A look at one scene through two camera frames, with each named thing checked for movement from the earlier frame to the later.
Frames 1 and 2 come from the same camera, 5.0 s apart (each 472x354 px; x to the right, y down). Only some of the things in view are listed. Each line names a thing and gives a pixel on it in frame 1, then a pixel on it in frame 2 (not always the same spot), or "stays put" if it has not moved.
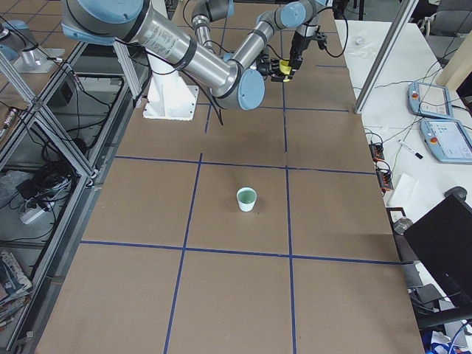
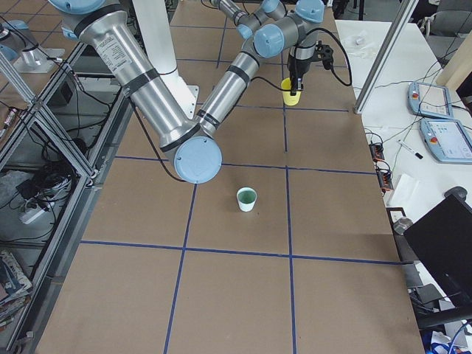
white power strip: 29,216 stays put
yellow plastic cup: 284,66 → 289,99
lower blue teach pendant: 448,140 stays put
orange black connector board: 377,151 stays put
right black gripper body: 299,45 → 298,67
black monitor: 444,238 stays put
